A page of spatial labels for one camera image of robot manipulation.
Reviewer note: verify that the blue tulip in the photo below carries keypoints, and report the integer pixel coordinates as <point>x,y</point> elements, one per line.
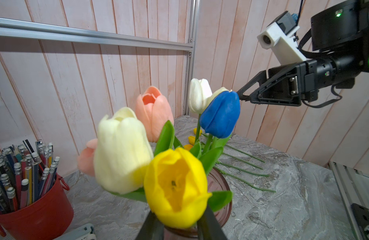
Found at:
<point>221,115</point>

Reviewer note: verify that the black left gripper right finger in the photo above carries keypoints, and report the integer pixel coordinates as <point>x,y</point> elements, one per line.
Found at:
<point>208,228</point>

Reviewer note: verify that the white tulip tall right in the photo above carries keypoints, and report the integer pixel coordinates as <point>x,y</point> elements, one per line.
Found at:
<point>199,92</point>

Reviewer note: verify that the pink tulip rear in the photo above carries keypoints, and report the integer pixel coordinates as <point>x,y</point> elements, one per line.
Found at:
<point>86,157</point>

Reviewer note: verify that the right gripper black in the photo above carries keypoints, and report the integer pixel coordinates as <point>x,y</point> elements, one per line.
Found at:
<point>286,85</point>

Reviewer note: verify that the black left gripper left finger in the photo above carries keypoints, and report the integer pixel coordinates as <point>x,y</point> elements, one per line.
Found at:
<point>152,229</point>

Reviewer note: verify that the white and blue stapler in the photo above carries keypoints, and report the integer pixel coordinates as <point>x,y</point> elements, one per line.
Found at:
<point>85,232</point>

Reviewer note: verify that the dark red ribbed glass vase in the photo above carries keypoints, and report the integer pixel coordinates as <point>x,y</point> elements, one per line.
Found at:
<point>217,185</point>

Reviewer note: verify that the pink tulip front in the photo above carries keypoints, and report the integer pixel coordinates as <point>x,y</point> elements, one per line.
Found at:
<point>153,110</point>

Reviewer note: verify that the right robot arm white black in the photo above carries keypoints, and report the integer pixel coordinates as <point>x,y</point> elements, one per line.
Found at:
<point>333,52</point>

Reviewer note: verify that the cream white tulip near pink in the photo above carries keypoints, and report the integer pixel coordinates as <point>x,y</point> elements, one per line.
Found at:
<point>123,152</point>

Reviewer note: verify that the bundle of pencils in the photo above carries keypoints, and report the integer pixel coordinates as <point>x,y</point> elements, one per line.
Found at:
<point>26,174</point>

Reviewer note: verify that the red metal pencil bucket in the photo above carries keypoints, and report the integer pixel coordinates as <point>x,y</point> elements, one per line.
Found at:
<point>46,219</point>

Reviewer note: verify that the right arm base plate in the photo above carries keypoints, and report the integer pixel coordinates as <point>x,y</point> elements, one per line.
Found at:
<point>361,215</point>

